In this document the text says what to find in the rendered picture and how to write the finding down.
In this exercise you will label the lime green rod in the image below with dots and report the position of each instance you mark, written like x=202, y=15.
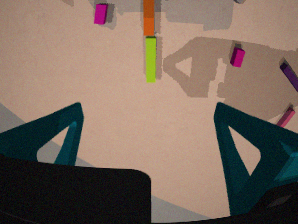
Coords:
x=150, y=59

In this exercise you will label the purple rod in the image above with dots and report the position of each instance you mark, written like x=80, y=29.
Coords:
x=289, y=74

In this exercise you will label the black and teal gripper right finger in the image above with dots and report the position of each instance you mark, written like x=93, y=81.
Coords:
x=278, y=163

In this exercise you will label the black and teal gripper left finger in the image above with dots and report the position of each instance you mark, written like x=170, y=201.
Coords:
x=24, y=141

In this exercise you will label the orange rod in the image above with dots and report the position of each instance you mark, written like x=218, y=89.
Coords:
x=148, y=14

